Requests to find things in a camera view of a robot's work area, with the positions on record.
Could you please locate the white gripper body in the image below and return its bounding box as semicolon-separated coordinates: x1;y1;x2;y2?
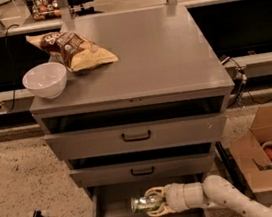
164;183;188;213

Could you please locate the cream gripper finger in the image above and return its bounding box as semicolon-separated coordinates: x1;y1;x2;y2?
148;202;175;217
144;186;165;198

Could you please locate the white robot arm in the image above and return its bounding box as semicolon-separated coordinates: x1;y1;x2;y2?
144;174;272;217

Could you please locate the grey middle drawer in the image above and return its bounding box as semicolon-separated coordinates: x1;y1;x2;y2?
71;154;214;188

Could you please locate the grey drawer cabinet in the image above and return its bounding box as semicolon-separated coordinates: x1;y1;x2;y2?
17;0;254;217

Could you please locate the grey top drawer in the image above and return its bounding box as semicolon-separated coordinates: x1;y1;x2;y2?
45;113;227;161

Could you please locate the black bar beside cabinet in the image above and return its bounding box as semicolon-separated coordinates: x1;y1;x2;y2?
215;141;244;193

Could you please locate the red apple in box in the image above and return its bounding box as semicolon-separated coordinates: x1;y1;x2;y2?
264;147;272;161

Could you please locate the white bowl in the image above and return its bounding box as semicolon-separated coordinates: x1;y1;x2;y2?
22;62;67;99

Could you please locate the brown yellow chip bag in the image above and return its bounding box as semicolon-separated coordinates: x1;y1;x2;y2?
26;31;118;72

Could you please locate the snack rack in background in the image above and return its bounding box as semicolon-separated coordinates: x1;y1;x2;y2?
31;0;61;21

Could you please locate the black cable on right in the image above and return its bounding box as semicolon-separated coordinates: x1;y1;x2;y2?
219;52;253;110

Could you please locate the black cable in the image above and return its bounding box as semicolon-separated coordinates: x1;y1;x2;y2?
0;23;32;113
219;52;253;110

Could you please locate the black cable on left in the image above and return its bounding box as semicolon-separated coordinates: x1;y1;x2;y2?
0;23;32;113

